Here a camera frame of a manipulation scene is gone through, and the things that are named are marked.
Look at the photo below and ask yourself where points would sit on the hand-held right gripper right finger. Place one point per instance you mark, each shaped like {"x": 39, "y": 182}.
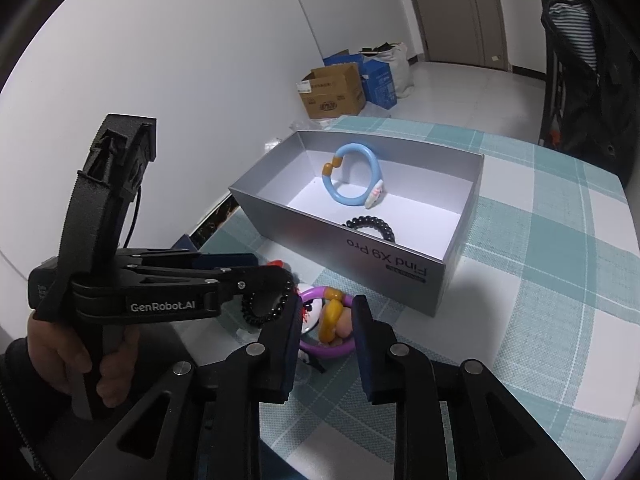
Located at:
{"x": 364, "y": 355}

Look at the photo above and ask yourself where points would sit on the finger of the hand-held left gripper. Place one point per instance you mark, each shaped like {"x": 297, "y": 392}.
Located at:
{"x": 260, "y": 282}
{"x": 200, "y": 257}

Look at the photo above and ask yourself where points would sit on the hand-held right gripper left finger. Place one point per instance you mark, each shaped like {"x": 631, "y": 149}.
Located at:
{"x": 286, "y": 360}

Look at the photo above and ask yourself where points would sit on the grey cardboard box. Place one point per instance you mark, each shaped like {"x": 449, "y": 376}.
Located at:
{"x": 350, "y": 260}

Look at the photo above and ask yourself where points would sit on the person's left forearm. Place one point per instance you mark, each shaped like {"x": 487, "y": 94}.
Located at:
{"x": 15, "y": 400}

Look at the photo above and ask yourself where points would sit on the person's left hand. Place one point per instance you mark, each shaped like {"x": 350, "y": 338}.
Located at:
{"x": 50, "y": 350}

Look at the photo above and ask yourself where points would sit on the silver plastic bag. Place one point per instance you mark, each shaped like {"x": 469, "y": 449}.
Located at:
{"x": 277, "y": 144}

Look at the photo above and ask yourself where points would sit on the clear plastic bag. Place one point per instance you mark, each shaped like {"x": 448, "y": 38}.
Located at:
{"x": 315, "y": 124}

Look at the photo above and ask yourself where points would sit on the brown cardboard box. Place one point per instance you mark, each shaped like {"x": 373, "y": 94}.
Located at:
{"x": 332, "y": 92}

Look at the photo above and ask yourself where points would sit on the blue cardboard box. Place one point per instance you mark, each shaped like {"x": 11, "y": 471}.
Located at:
{"x": 380, "y": 80}

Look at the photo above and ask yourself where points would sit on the white cloth bag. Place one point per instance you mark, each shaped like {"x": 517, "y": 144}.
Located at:
{"x": 402, "y": 70}

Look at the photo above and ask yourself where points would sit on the black clothes rack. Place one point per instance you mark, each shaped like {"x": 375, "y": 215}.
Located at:
{"x": 550, "y": 85}

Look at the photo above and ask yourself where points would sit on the grey door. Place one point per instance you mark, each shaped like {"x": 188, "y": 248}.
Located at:
{"x": 450, "y": 10}

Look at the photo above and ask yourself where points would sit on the black jacket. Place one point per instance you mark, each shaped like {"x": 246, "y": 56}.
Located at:
{"x": 600, "y": 110}

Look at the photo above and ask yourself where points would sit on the striped shirt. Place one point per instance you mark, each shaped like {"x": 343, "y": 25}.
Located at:
{"x": 585, "y": 35}

